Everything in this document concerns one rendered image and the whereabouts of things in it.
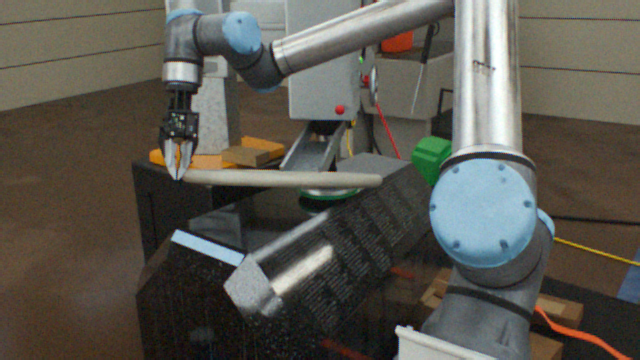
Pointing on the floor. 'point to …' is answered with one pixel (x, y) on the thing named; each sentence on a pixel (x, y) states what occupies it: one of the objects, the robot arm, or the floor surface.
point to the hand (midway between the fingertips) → (176, 174)
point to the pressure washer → (432, 150)
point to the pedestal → (180, 199)
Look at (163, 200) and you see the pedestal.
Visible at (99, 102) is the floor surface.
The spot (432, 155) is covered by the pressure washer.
